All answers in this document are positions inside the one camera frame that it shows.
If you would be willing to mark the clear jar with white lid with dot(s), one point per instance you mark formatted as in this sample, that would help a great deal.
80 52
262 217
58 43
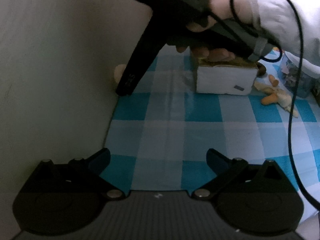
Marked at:
287 80

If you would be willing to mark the gold tissue pack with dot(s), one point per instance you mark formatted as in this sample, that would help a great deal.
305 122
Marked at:
225 82

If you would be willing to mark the blue checked tablecloth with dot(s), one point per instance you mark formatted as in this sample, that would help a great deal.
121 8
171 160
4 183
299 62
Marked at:
175 130

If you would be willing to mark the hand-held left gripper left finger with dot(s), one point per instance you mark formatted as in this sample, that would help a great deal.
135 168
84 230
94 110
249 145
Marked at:
100 162

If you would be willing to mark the person's right hand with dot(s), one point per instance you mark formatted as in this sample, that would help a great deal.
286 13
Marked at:
230 5

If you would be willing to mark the person's right forearm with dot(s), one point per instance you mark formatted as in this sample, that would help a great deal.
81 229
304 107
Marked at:
280 15

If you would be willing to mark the cream cloth doll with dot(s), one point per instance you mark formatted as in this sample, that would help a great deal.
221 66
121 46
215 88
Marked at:
280 97

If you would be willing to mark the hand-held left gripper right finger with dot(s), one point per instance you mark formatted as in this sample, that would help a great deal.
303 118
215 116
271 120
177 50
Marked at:
217 162

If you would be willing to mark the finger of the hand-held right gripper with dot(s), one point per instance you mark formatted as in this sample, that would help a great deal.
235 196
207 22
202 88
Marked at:
120 90

